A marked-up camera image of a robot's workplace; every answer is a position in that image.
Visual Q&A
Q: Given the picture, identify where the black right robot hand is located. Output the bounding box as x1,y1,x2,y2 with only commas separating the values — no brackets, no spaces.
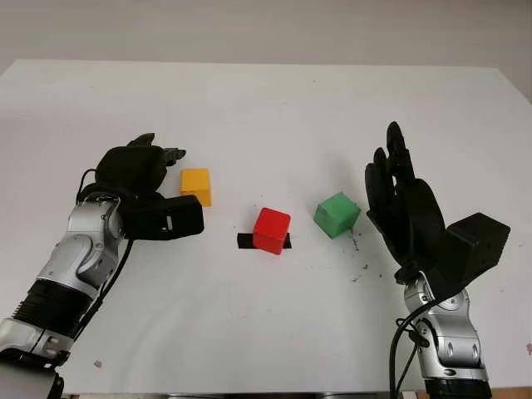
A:
364,121,448,284

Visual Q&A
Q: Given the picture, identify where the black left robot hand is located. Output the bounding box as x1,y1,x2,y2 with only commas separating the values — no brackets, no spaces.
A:
94,132,187,196

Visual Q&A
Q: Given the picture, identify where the yellow wooden cube block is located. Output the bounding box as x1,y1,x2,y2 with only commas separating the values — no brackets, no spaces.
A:
180,167,213,208

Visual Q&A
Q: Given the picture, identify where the green wooden cube block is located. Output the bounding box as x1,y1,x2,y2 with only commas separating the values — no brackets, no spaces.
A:
313,191,362,239

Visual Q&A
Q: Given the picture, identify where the red wooden cube block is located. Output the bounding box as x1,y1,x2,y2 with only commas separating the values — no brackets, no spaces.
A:
252,207,292,255

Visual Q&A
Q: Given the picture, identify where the black tape strip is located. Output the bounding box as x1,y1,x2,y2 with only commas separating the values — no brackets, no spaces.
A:
236,232,293,251

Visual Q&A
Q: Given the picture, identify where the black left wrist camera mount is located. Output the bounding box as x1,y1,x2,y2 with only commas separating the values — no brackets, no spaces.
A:
81,185,205,242

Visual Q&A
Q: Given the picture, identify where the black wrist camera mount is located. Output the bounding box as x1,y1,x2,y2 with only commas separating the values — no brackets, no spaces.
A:
81,185,205,242
427,212,511,304

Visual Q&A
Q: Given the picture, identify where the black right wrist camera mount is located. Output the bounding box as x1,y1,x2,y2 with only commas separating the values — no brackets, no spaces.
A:
427,212,511,304

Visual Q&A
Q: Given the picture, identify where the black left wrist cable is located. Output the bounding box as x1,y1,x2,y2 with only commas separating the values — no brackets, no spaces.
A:
76,168,134,346

